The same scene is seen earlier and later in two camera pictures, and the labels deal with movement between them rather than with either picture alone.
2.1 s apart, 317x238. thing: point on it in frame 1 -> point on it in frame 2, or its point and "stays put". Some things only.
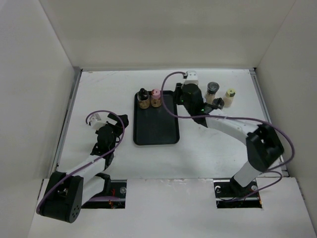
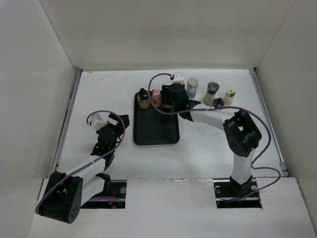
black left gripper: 115,127 stays put
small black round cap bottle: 218,103 stays put
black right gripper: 179,90 -> 166,93
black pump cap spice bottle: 143,98 stays put
